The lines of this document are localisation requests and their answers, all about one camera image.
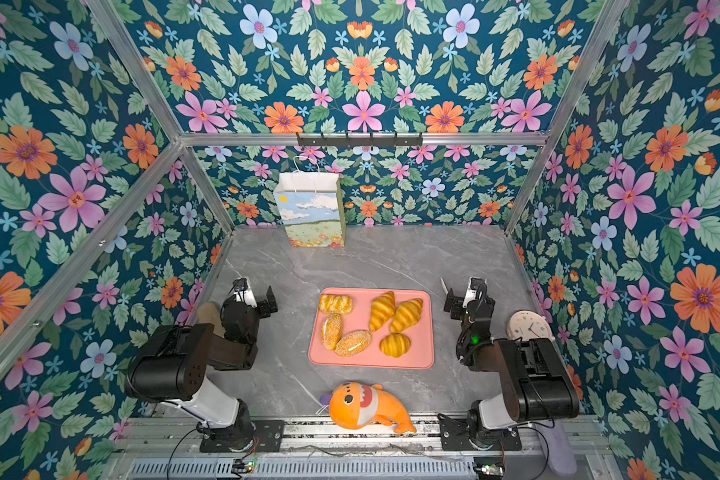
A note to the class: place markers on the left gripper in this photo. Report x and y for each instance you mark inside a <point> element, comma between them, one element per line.
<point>264,303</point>

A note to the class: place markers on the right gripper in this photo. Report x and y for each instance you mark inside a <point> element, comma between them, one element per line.
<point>456,303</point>

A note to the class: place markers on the fake croissant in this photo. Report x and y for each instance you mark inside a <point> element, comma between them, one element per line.
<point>383,309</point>
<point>407,314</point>

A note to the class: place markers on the round ridged fake bread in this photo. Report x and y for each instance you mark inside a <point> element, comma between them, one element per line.
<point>395,345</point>

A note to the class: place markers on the landscape print paper bag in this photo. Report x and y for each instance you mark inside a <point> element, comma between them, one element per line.
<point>311,208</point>

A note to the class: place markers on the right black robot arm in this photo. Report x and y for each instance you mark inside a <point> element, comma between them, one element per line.
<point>535,386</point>

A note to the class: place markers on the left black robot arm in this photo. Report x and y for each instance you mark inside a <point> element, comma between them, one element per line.
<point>171,367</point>

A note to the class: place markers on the braided glazed fake bread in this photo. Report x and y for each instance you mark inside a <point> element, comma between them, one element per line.
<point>335,304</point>

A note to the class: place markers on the upright sugared fake bun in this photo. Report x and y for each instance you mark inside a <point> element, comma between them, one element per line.
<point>332,331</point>

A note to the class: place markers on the sugared cream fake bun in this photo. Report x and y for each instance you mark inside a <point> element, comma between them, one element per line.
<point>353,343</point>

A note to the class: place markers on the cream round alarm clock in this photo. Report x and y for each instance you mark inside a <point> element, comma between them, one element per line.
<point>526,325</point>

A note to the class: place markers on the orange shark plush toy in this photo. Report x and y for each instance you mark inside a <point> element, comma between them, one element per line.
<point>354,405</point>

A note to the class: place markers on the lavender cylinder object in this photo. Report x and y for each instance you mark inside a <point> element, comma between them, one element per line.
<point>561,457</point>

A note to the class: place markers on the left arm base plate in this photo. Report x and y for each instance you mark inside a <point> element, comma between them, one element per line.
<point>243,437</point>

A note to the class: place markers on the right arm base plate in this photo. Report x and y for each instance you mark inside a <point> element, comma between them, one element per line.
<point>462,434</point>

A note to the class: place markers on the black hook rail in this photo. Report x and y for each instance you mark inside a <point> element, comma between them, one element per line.
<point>347,140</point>

